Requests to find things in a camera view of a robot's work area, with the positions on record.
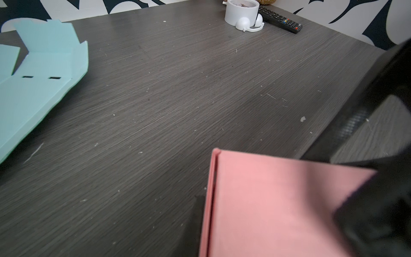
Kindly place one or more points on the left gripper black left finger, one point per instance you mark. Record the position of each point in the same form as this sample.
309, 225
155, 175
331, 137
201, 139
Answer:
189, 243

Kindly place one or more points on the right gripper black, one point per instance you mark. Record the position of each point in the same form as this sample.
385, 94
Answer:
376, 219

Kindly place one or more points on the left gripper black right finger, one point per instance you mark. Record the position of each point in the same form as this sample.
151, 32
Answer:
389, 75

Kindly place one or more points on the pink paper box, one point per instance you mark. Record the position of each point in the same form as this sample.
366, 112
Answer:
264, 206

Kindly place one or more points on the light blue flat paper box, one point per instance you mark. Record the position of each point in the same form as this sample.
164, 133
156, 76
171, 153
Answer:
55, 63

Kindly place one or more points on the black remote control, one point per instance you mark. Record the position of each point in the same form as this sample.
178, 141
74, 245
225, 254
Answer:
279, 21

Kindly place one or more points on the white alarm clock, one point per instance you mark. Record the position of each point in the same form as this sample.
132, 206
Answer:
244, 15

